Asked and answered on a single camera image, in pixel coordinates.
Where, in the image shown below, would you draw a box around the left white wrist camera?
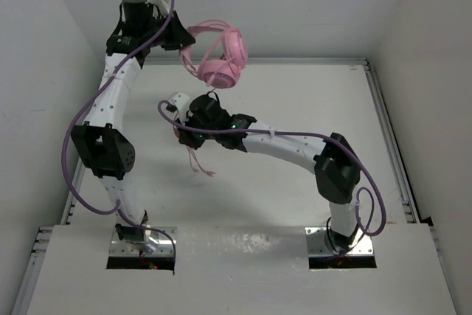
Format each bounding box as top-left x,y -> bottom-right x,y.
147,0 -> 172,16

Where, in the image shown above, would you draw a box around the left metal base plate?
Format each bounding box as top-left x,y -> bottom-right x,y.
108,230 -> 174,257

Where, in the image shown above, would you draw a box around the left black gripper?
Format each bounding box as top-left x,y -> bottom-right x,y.
141,10 -> 194,51

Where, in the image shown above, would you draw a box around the metal base plate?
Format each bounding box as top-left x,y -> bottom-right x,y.
305,226 -> 375,257
108,230 -> 174,257

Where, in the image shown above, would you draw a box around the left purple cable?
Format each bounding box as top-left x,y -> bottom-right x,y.
60,0 -> 178,253

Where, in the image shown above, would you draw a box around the white front cover board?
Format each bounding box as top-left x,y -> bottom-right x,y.
28,224 -> 455,314

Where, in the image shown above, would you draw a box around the pink headphones with cable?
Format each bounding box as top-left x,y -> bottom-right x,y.
173,18 -> 249,178

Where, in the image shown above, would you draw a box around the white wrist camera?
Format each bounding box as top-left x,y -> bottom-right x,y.
147,0 -> 172,16
166,92 -> 191,122

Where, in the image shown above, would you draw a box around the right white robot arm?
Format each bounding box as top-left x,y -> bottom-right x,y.
170,93 -> 360,252

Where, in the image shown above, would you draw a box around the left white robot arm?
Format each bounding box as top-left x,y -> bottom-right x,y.
71,0 -> 195,243

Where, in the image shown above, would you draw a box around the aluminium table frame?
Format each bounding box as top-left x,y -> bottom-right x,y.
10,57 -> 436,315

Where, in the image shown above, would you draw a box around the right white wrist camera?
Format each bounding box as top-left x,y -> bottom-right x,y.
166,92 -> 191,122

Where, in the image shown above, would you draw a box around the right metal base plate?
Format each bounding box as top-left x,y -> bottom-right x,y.
305,226 -> 375,257

